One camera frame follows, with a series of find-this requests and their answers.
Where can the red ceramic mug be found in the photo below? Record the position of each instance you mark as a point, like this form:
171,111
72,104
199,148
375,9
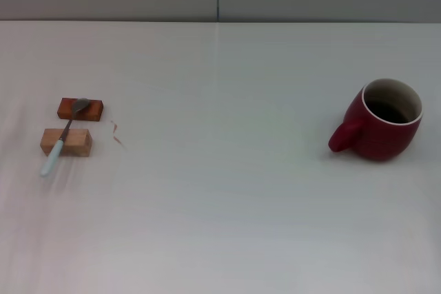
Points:
379,142

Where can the reddish brown wooden block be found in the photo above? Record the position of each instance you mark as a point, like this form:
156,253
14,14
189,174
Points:
93,111

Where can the light wooden block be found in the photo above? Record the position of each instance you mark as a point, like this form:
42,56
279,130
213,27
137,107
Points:
77,142

